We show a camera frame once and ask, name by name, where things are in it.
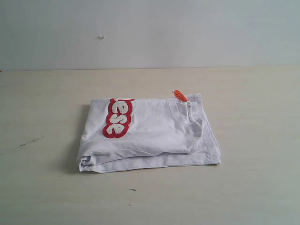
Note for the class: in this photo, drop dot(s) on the white t-shirt red lettering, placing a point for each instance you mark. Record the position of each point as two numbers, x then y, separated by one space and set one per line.
123 134

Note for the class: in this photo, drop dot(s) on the orange neck tag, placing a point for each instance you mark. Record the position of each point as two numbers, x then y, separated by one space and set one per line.
180 96

